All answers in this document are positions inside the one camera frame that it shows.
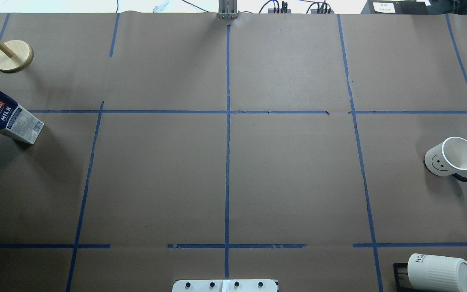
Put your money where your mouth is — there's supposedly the white ribbed HOME mug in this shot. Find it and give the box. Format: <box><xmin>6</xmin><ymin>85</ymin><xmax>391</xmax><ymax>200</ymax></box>
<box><xmin>407</xmin><ymin>253</ymin><xmax>467</xmax><ymax>292</ymax></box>

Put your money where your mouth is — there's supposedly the wooden stand with round base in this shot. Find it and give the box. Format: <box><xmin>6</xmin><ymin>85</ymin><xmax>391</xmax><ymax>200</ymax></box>
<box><xmin>0</xmin><ymin>39</ymin><xmax>34</xmax><ymax>73</ymax></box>

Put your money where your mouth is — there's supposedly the white smiley face mug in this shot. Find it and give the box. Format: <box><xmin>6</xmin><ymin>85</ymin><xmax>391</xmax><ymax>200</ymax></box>
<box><xmin>424</xmin><ymin>136</ymin><xmax>467</xmax><ymax>182</ymax></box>

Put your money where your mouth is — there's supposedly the blue Pascual milk carton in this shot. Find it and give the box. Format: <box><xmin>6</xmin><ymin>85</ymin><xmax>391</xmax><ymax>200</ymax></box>
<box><xmin>0</xmin><ymin>91</ymin><xmax>44</xmax><ymax>144</ymax></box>

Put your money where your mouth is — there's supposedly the black wire mug rack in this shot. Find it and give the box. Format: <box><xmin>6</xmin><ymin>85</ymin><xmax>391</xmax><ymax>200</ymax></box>
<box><xmin>393</xmin><ymin>262</ymin><xmax>417</xmax><ymax>292</ymax></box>

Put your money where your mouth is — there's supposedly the black box with white label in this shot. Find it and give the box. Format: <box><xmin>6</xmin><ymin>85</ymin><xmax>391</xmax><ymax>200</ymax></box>
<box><xmin>361</xmin><ymin>0</ymin><xmax>429</xmax><ymax>15</ymax></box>

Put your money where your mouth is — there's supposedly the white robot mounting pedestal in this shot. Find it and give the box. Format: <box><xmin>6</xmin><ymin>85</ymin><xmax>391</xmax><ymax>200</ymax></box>
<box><xmin>172</xmin><ymin>279</ymin><xmax>279</xmax><ymax>292</ymax></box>

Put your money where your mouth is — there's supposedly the aluminium frame post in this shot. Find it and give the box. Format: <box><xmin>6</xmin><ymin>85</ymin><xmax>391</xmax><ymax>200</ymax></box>
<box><xmin>217</xmin><ymin>0</ymin><xmax>238</xmax><ymax>19</ymax></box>

